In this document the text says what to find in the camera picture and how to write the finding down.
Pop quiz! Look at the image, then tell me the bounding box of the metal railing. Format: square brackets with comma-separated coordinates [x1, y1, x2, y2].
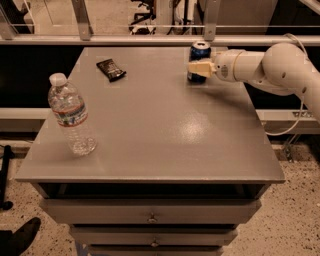
[0, 0, 320, 47]

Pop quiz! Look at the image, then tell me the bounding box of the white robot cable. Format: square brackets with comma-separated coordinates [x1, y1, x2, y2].
[264, 32, 311, 137]

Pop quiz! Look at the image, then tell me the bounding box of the grey drawer cabinet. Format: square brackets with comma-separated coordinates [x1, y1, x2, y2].
[17, 47, 284, 256]

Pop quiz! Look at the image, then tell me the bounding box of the blue pepsi can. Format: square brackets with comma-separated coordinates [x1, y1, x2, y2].
[187, 41, 211, 84]

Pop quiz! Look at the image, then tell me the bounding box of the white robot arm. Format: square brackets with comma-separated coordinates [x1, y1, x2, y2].
[188, 43, 320, 121]

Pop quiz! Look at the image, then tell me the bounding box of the black rxbar chocolate wrapper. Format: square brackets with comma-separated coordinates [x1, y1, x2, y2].
[96, 59, 126, 82]

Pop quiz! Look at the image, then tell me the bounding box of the black stand pole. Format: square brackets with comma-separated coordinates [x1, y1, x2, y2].
[0, 145, 15, 210]

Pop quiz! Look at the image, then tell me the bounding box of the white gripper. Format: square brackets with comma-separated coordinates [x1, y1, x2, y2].
[188, 49, 243, 82]

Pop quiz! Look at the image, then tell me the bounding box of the clear plastic water bottle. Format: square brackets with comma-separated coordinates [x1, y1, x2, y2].
[48, 73, 97, 156]

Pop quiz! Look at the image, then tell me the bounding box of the black office chair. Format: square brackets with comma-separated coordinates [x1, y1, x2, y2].
[129, 0, 156, 35]

